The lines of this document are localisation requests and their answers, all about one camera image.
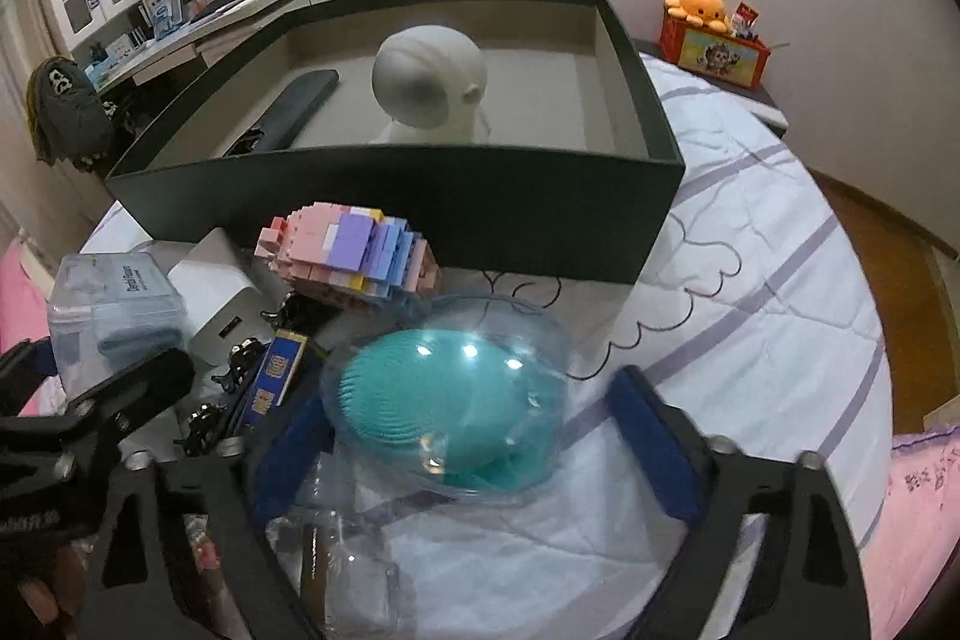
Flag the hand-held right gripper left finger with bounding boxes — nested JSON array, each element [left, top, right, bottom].
[[79, 394, 336, 640]]

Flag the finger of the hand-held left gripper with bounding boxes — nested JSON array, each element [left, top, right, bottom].
[[0, 338, 58, 390], [71, 347, 197, 455]]

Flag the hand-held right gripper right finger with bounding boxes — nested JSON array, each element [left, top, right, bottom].
[[606, 364, 872, 640]]

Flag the clear box with blue contents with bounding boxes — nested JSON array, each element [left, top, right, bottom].
[[46, 250, 188, 390]]

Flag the white power adapter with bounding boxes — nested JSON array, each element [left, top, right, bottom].
[[166, 226, 263, 362]]

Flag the clear plastic package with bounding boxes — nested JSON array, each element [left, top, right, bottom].
[[266, 452, 406, 640]]

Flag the teal brush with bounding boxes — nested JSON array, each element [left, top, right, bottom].
[[319, 291, 578, 506]]

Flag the pink block toy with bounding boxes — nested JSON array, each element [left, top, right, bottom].
[[257, 201, 442, 311]]

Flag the dark green cardboard box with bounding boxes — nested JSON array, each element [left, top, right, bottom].
[[105, 0, 687, 287]]

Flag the person's left hand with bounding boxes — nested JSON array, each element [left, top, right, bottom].
[[0, 537, 88, 640]]

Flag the pink plush pillow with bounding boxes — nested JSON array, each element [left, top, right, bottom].
[[0, 235, 61, 416]]

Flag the blue and gold box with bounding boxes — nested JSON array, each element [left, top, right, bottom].
[[244, 331, 310, 435]]

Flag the dark jacket on chair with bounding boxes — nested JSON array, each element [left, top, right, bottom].
[[26, 55, 113, 165]]

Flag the pink floral blanket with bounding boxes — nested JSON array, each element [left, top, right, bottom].
[[855, 426, 960, 640]]

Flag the long black case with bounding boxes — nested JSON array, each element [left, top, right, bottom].
[[225, 68, 340, 155]]

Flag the dark top low cabinet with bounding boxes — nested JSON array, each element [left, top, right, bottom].
[[634, 38, 790, 131]]

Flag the white desk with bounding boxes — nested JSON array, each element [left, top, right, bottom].
[[97, 0, 353, 94]]

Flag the red storage crate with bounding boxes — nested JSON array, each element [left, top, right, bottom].
[[658, 6, 773, 88]]

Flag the white plaster head figure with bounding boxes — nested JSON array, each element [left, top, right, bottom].
[[367, 26, 492, 146]]

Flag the red and white packet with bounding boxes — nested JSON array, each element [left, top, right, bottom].
[[731, 0, 766, 41]]

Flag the orange octopus plush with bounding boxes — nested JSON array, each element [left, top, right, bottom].
[[664, 0, 734, 35]]

